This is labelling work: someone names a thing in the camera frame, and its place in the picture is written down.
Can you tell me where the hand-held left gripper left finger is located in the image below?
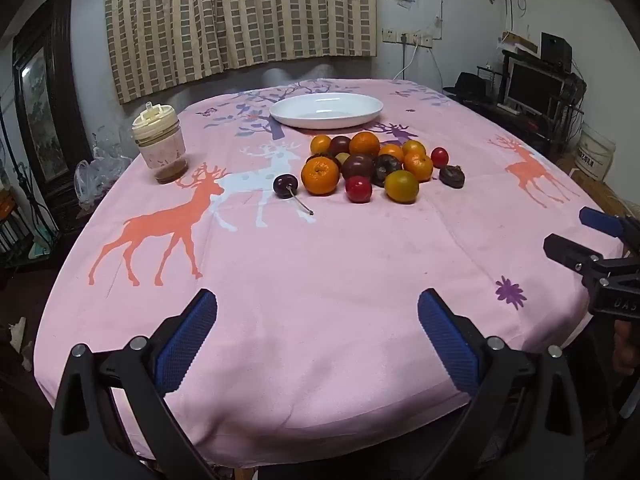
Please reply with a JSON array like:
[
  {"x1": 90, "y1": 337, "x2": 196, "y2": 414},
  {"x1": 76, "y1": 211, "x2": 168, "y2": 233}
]
[{"x1": 48, "y1": 288, "x2": 221, "y2": 480}]

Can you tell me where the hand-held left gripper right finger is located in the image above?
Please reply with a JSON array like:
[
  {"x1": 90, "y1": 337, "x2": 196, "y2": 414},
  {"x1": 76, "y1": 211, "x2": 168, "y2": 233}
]
[{"x1": 417, "y1": 288, "x2": 586, "y2": 480}]

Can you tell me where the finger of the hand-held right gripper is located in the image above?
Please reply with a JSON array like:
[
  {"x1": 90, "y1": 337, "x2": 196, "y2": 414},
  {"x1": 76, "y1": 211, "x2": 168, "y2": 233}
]
[
  {"x1": 543, "y1": 232, "x2": 608, "y2": 275},
  {"x1": 579, "y1": 206, "x2": 628, "y2": 239}
]

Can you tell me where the dark wrinkled fruit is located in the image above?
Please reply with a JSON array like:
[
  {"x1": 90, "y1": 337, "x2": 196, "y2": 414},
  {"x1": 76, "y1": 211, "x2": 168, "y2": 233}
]
[{"x1": 439, "y1": 165, "x2": 466, "y2": 189}]

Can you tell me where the green-yellow orange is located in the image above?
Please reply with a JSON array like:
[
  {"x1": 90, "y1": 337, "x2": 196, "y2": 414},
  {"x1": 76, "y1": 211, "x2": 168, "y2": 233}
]
[{"x1": 384, "y1": 170, "x2": 420, "y2": 204}]

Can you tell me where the large mandarin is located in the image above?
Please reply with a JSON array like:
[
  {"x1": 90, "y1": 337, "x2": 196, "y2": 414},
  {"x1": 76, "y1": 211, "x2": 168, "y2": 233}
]
[
  {"x1": 348, "y1": 131, "x2": 381, "y2": 158},
  {"x1": 301, "y1": 156, "x2": 341, "y2": 196},
  {"x1": 403, "y1": 151, "x2": 434, "y2": 182}
]

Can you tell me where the red plum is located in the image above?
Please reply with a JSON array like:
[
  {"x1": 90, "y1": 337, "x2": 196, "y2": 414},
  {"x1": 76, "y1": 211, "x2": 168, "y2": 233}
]
[{"x1": 346, "y1": 175, "x2": 373, "y2": 204}]

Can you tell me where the dark passion fruit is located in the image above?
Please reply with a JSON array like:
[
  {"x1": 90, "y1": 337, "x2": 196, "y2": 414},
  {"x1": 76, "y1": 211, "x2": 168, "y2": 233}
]
[{"x1": 372, "y1": 154, "x2": 403, "y2": 188}]

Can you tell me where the dark cherry with stem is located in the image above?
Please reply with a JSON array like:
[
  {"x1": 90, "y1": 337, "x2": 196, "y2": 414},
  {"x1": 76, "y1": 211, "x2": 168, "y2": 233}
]
[{"x1": 272, "y1": 173, "x2": 316, "y2": 217}]

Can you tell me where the white oval plate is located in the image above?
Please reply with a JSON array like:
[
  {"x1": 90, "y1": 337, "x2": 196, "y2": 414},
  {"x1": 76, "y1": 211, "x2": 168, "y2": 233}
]
[{"x1": 269, "y1": 92, "x2": 384, "y2": 129}]

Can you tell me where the white bucket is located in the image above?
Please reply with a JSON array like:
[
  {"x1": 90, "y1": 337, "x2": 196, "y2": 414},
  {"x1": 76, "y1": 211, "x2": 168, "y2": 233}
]
[{"x1": 570, "y1": 122, "x2": 617, "y2": 181}]

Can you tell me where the black metal rack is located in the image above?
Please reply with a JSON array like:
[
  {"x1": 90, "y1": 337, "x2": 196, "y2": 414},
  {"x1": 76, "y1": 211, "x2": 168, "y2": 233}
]
[{"x1": 475, "y1": 62, "x2": 587, "y2": 157}]

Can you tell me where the pink deer printed tablecloth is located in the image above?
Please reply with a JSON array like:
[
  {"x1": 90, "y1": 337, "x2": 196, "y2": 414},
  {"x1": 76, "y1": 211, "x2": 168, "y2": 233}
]
[{"x1": 32, "y1": 78, "x2": 626, "y2": 468}]

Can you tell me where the computer monitor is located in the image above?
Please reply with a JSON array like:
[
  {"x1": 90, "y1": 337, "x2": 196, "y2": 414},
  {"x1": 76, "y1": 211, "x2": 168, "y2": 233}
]
[{"x1": 505, "y1": 60, "x2": 566, "y2": 113}]

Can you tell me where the black speaker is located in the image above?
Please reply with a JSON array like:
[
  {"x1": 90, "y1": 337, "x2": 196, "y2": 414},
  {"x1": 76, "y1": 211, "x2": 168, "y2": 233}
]
[{"x1": 540, "y1": 32, "x2": 573, "y2": 73}]

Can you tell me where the black hat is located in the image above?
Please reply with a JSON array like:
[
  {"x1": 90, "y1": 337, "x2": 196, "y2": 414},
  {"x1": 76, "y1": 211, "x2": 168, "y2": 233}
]
[{"x1": 442, "y1": 72, "x2": 493, "y2": 103}]

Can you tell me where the clear plastic bag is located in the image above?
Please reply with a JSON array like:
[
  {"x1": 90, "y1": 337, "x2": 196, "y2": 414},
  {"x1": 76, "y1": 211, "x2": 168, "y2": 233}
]
[{"x1": 75, "y1": 132, "x2": 133, "y2": 208}]

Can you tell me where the plastic jar with beige lid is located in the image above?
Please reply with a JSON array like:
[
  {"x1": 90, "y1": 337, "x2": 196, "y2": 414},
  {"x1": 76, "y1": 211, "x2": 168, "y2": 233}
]
[{"x1": 131, "y1": 101, "x2": 188, "y2": 184}]

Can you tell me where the beige checked curtain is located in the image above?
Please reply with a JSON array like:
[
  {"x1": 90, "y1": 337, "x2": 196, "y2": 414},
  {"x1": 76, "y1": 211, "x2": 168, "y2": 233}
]
[{"x1": 104, "y1": 0, "x2": 378, "y2": 106}]

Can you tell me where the white cable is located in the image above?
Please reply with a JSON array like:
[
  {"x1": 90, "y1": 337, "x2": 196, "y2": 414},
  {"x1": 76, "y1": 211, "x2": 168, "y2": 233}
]
[{"x1": 392, "y1": 35, "x2": 420, "y2": 82}]

